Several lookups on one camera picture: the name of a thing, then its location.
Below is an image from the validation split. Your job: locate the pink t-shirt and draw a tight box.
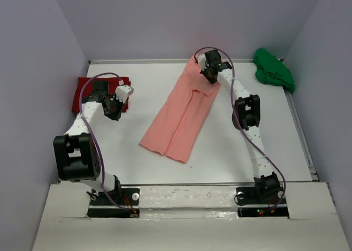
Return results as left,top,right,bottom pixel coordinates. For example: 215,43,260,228
139,59,221,163

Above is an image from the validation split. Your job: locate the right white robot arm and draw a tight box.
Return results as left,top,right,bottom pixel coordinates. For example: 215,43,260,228
194,48,286,206

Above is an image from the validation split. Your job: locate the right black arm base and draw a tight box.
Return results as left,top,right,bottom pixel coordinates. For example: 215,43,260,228
234,187,289,218

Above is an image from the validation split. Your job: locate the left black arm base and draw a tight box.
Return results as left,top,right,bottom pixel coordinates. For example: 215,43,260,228
86,187,140,219

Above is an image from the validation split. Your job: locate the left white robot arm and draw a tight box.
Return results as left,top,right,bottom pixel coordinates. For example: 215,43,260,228
53,80,134,204

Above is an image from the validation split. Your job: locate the folded red t-shirt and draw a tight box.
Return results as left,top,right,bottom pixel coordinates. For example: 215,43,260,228
71,76,131,114

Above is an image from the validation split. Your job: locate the green t-shirt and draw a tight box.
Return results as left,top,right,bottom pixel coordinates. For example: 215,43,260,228
253,48,295,93

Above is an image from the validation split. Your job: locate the white foam strip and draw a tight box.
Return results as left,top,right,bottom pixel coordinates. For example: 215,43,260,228
139,185,238,210

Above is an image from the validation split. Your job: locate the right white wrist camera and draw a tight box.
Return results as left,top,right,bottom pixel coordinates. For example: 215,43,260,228
196,54,207,71

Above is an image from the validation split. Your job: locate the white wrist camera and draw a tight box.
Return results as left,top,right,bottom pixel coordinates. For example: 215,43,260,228
115,85,134,103
196,54,207,71

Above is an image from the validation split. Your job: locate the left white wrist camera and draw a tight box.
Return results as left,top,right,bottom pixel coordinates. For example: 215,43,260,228
115,85,134,103

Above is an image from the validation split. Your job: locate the back aluminium rail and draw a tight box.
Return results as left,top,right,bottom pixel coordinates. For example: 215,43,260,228
87,58,254,65

